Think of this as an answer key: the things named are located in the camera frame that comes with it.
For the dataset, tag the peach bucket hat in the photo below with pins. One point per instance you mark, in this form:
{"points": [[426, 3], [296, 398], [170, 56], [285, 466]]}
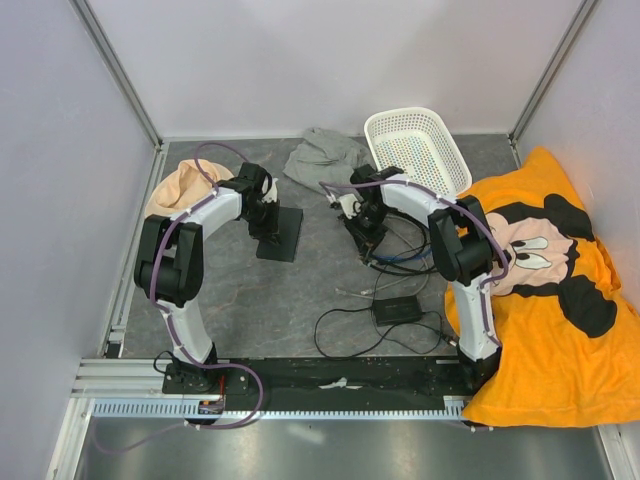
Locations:
{"points": [[181, 189]]}

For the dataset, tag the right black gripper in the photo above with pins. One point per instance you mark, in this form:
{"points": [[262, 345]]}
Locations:
{"points": [[365, 240]]}

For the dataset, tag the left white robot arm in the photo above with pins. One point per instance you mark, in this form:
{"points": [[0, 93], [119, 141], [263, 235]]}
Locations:
{"points": [[186, 209]]}

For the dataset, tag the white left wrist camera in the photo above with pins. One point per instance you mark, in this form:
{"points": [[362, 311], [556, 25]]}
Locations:
{"points": [[270, 191]]}

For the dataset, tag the aluminium frame post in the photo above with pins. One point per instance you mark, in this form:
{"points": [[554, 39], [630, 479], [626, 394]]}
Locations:
{"points": [[106, 50], [569, 38]]}

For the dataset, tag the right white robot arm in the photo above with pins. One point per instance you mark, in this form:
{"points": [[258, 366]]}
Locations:
{"points": [[464, 251]]}

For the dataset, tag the black network switch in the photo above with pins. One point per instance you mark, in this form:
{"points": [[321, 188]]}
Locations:
{"points": [[289, 230]]}

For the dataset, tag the left aluminium frame post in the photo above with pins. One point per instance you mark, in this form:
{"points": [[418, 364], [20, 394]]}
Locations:
{"points": [[106, 50]]}

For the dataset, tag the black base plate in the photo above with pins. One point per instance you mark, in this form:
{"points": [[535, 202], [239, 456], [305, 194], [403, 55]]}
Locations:
{"points": [[362, 378]]}

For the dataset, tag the black power adapter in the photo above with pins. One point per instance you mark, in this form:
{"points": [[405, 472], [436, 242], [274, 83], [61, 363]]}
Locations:
{"points": [[396, 310]]}

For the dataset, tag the white plastic basket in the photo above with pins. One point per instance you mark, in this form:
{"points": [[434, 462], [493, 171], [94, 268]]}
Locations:
{"points": [[416, 140]]}

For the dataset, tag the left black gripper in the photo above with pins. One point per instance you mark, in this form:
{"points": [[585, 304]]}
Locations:
{"points": [[271, 231]]}

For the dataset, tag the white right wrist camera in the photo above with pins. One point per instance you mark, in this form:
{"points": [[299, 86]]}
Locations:
{"points": [[350, 205]]}

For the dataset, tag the right aluminium frame post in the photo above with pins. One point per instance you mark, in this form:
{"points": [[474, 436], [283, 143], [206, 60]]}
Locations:
{"points": [[569, 38]]}

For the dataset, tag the slotted cable duct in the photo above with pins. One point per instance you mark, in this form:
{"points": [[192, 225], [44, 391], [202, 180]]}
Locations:
{"points": [[438, 408]]}

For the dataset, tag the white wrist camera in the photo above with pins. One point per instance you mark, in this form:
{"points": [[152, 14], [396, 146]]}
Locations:
{"points": [[270, 191], [350, 205]]}

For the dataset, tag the orange cartoon mouse pillow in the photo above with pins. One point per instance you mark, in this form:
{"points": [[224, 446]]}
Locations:
{"points": [[570, 340]]}

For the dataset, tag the grey cloth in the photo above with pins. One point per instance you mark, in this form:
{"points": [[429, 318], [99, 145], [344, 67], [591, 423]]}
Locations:
{"points": [[325, 156]]}

